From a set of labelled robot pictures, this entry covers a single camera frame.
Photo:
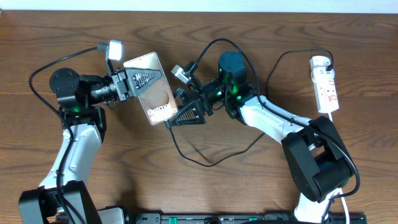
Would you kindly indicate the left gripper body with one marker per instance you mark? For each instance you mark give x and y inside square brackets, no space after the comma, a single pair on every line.
[120,85]

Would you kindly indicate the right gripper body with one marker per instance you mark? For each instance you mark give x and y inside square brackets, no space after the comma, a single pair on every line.
[212,94]

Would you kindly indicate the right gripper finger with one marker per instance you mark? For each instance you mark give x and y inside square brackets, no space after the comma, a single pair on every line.
[182,94]
[191,113]

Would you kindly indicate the Samsung Galaxy smartphone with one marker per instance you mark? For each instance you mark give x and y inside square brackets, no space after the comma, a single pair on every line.
[157,101]

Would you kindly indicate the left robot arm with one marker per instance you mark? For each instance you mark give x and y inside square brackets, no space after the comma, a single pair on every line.
[63,193]

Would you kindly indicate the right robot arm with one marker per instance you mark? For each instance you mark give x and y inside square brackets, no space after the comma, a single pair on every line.
[319,162]

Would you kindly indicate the white USB charger adapter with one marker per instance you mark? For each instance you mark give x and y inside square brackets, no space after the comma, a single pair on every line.
[319,61]

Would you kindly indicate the white power strip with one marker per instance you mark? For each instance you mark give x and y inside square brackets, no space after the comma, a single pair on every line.
[325,90]

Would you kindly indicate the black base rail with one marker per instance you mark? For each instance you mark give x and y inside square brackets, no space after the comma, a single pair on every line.
[217,218]

